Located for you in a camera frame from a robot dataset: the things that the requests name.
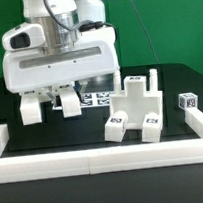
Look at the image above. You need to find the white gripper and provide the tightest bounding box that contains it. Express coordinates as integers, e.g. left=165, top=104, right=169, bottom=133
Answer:
left=0, top=37, right=121, bottom=112

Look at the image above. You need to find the white chair backrest part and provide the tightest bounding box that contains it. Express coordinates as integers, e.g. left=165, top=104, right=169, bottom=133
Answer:
left=20, top=83, right=81, bottom=125

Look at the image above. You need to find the white chair seat part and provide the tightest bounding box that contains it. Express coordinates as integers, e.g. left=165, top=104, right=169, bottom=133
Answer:
left=109, top=68, right=163, bottom=130

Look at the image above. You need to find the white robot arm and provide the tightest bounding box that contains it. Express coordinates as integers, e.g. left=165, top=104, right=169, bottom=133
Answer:
left=2, top=0, right=119, bottom=93

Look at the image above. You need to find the white sheet with tags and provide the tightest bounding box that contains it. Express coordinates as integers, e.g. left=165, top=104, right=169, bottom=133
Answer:
left=51, top=88, right=113, bottom=112

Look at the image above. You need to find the white tagged cube far right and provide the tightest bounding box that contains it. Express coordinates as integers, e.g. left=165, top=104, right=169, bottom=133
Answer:
left=178, top=92, right=198, bottom=110

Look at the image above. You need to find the white U-shaped border fence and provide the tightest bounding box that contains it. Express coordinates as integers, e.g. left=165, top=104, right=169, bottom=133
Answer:
left=0, top=105, right=203, bottom=185

